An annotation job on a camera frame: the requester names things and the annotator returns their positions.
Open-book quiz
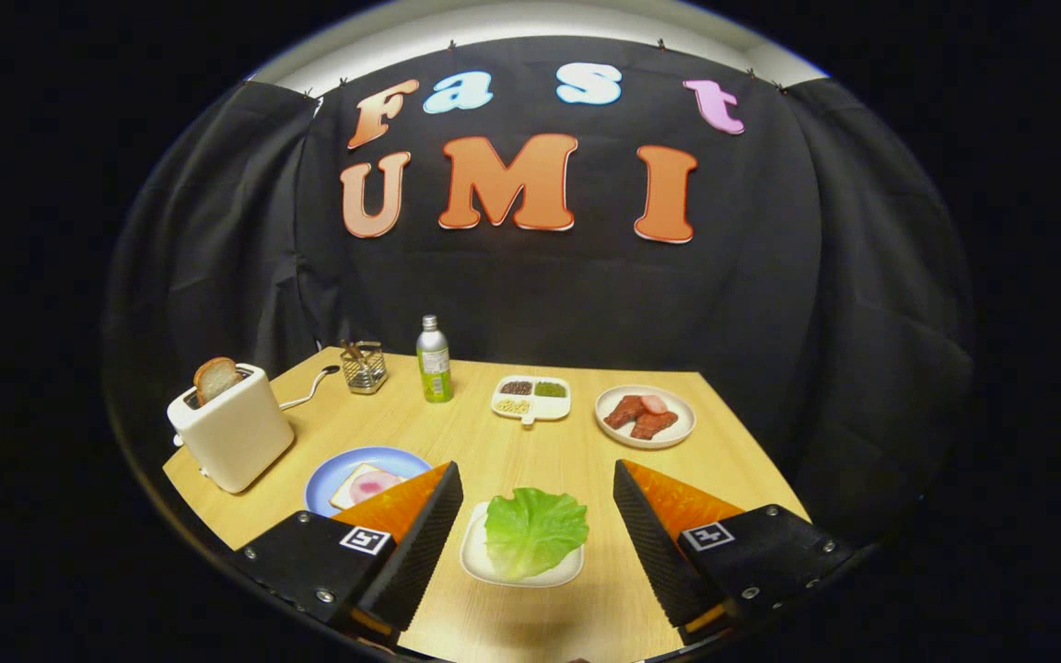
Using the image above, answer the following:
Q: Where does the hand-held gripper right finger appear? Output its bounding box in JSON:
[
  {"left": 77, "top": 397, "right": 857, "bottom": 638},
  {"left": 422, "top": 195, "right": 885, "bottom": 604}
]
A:
[{"left": 612, "top": 459, "right": 856, "bottom": 646}]

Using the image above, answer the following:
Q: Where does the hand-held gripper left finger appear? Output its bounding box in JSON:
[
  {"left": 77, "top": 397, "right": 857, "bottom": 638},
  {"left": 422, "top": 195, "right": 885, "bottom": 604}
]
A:
[{"left": 234, "top": 461, "right": 464, "bottom": 646}]

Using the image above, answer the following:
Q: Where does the green lettuce leaf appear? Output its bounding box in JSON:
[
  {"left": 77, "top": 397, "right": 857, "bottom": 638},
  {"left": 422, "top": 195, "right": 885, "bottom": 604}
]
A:
[{"left": 484, "top": 487, "right": 590, "bottom": 582}]

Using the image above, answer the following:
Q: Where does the toasted bread slice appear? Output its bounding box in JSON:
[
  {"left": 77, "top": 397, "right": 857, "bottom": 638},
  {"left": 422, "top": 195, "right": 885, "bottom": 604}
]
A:
[{"left": 193, "top": 357, "right": 241, "bottom": 407}]

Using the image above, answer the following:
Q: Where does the white square plate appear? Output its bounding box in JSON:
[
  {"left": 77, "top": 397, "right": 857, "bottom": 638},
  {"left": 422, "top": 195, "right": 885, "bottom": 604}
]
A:
[{"left": 460, "top": 500, "right": 586, "bottom": 588}]

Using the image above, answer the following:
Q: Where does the round pink ham slice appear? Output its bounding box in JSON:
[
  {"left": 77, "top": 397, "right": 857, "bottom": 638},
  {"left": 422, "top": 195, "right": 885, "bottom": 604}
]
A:
[{"left": 349, "top": 471, "right": 402, "bottom": 505}]

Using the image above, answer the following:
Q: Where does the white bread slice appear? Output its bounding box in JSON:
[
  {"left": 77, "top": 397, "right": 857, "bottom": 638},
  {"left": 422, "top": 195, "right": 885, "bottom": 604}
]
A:
[{"left": 329, "top": 463, "right": 407, "bottom": 512}]

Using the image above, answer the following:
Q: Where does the blue round plate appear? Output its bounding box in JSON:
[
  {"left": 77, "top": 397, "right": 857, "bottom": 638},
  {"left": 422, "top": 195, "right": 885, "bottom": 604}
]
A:
[{"left": 305, "top": 447, "right": 433, "bottom": 518}]

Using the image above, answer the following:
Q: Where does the white round plate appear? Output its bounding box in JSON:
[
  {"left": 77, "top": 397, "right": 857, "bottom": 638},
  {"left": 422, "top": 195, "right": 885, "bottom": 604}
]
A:
[{"left": 594, "top": 385, "right": 697, "bottom": 450}]

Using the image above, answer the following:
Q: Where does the small red meat piece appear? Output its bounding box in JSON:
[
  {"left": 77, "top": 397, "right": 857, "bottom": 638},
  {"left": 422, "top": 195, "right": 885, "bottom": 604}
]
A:
[{"left": 630, "top": 411, "right": 680, "bottom": 441}]

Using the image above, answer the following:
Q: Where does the large red meat piece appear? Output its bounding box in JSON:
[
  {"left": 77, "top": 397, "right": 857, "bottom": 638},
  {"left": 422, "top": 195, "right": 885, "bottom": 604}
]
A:
[{"left": 603, "top": 395, "right": 647, "bottom": 430}]

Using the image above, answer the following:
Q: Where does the white divided dish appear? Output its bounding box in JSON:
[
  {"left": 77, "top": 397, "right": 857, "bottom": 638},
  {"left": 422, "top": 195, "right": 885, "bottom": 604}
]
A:
[{"left": 491, "top": 375, "right": 573, "bottom": 427}]

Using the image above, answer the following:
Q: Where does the silver bottle with green label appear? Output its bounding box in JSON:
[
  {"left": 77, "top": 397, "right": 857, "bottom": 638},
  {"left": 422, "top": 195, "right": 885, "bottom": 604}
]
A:
[{"left": 415, "top": 315, "right": 455, "bottom": 404}]

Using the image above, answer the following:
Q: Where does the white toaster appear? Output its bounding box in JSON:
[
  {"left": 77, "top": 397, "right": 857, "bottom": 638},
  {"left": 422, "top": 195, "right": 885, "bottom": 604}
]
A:
[{"left": 167, "top": 363, "right": 296, "bottom": 494}]

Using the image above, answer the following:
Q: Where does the metal wire utensil basket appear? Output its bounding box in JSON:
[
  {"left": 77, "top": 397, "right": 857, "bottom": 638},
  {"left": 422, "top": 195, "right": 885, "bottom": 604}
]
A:
[{"left": 340, "top": 341, "right": 390, "bottom": 396}]

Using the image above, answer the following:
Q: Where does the white toaster cable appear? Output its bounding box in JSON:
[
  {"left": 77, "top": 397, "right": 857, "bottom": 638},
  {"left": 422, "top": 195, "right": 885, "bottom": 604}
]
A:
[{"left": 278, "top": 368, "right": 336, "bottom": 412}]

